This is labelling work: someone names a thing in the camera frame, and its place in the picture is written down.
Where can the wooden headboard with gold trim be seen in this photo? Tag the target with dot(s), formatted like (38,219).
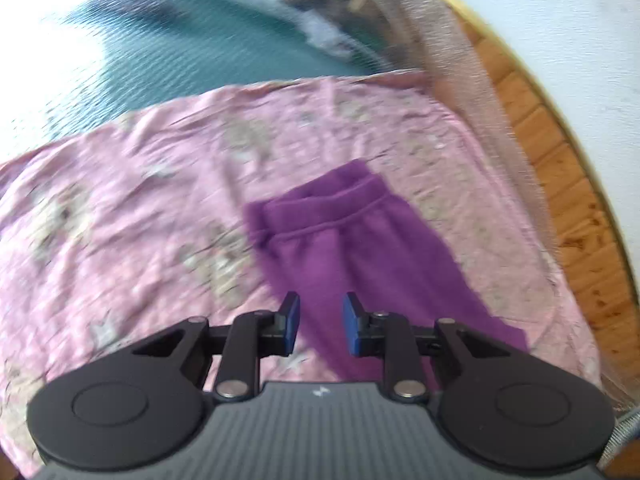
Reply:
(565,195)

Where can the pink bear print blanket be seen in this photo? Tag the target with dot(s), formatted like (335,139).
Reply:
(150,200)

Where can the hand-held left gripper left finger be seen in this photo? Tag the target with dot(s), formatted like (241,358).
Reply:
(291,323)

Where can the purple pants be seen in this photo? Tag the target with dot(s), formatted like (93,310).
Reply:
(350,240)

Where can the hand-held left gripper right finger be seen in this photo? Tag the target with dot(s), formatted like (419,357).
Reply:
(353,326)

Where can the clear bubble wrap sheet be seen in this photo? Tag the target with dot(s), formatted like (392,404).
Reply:
(450,75)

